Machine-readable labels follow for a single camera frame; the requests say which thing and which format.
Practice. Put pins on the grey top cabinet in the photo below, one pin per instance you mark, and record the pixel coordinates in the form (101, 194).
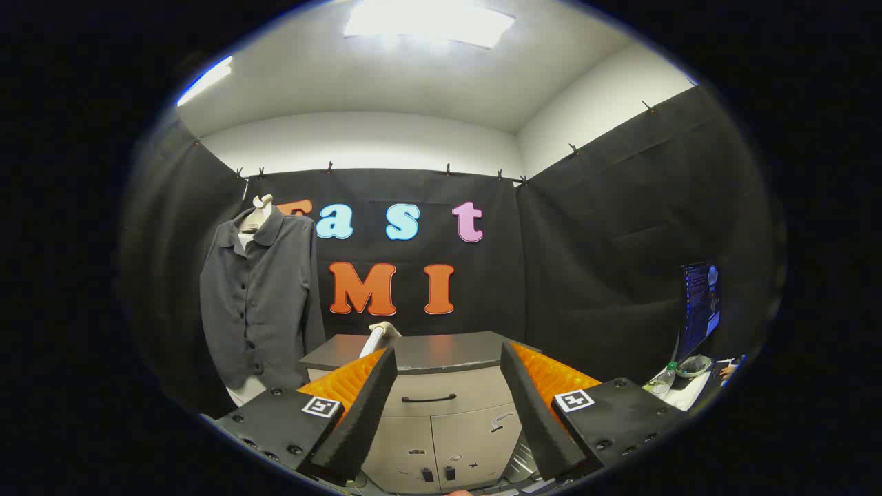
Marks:
(455, 441)

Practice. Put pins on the computer monitor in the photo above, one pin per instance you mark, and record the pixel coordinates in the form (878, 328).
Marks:
(699, 303)

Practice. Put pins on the white dress form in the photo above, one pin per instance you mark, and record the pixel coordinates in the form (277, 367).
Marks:
(260, 210)

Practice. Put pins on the white desk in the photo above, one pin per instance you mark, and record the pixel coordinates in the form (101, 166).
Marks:
(689, 394)

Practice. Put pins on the large ceiling light panel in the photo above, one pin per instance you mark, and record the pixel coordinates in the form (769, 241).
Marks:
(427, 21)

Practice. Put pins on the white garment steamer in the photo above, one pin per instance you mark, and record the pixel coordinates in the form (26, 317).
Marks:
(377, 337)

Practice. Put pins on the clear plastic water bottle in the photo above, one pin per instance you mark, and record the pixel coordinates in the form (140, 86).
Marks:
(665, 379)

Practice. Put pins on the grey button shirt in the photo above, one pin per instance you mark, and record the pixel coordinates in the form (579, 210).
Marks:
(262, 296)

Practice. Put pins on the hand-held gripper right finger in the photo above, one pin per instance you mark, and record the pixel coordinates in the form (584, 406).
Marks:
(537, 413)

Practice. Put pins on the narrow ceiling light panel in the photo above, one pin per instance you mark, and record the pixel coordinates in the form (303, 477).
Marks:
(204, 81)

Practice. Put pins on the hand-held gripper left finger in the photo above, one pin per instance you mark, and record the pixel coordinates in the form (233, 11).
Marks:
(358, 420)

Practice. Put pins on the small glass bowl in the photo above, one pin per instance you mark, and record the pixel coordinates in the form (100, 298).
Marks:
(692, 366)

